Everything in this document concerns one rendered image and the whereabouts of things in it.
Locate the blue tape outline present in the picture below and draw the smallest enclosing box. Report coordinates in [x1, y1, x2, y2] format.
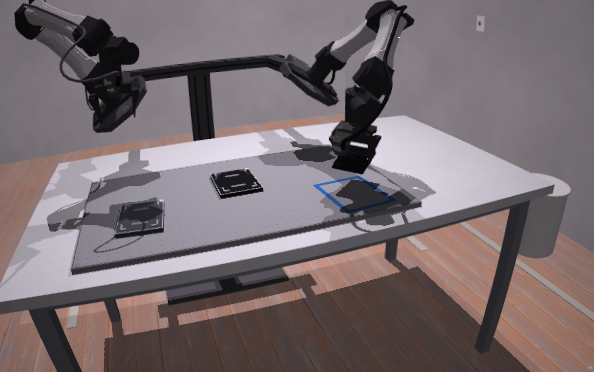
[313, 176, 397, 213]

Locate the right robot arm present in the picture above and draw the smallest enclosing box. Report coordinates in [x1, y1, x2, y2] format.
[14, 0, 139, 119]

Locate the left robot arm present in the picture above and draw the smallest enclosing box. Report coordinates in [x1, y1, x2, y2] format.
[288, 0, 414, 126]

